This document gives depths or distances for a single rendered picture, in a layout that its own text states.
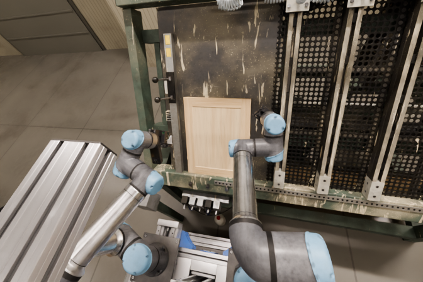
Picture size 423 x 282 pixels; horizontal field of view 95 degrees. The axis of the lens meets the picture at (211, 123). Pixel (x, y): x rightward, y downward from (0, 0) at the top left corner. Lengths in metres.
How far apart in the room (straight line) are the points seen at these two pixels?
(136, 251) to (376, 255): 2.02
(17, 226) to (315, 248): 0.54
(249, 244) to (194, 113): 0.91
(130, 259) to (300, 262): 0.76
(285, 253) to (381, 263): 1.95
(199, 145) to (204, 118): 0.21
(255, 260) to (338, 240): 1.85
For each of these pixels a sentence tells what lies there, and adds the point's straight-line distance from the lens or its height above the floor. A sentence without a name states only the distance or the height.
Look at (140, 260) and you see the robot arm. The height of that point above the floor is 1.26.
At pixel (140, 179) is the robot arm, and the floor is 1.62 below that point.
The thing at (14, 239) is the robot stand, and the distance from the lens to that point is 0.33.
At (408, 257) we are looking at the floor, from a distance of 2.58.
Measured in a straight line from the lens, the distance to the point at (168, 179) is 1.57.
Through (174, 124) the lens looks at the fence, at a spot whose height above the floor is 1.20.
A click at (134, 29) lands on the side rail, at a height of 1.68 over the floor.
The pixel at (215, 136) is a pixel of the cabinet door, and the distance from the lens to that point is 1.31.
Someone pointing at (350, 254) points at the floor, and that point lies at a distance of 2.40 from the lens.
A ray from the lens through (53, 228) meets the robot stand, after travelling 0.30.
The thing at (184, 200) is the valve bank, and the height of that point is 0.76.
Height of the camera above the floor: 2.24
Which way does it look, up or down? 54 degrees down
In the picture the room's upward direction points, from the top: 17 degrees counter-clockwise
